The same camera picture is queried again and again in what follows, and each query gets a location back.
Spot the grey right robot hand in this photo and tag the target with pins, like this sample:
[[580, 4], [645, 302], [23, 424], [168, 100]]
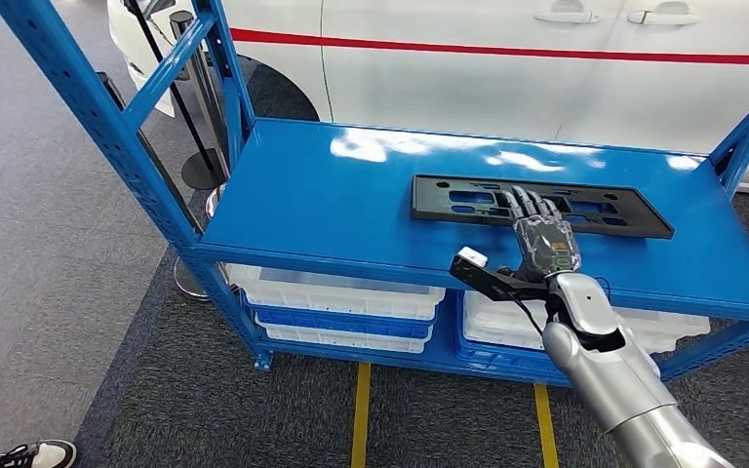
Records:
[[546, 245]]

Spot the black plastic panel part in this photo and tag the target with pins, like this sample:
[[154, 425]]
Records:
[[639, 219]]

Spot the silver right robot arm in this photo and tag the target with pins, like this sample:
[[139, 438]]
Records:
[[613, 387]]

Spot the blue metal shelf rack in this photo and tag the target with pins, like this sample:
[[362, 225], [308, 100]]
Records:
[[323, 206]]

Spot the white plastic bin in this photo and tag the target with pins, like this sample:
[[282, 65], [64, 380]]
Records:
[[348, 341], [348, 300], [497, 323]]

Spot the white car with red stripe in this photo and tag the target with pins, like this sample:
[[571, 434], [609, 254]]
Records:
[[445, 84]]

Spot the yellow floor tape square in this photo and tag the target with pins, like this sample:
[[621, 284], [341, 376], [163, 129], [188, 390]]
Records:
[[361, 420]]

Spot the person's left foot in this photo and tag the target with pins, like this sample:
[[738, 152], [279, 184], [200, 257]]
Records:
[[45, 455]]

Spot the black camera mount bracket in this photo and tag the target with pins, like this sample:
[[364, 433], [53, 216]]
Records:
[[487, 281]]

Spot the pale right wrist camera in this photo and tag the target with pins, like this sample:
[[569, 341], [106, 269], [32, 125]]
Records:
[[472, 256]]

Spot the black stanchion post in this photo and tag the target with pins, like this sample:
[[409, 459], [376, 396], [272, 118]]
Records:
[[203, 171]]

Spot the chrome stanchion post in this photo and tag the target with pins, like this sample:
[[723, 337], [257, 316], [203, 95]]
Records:
[[181, 32], [190, 289]]

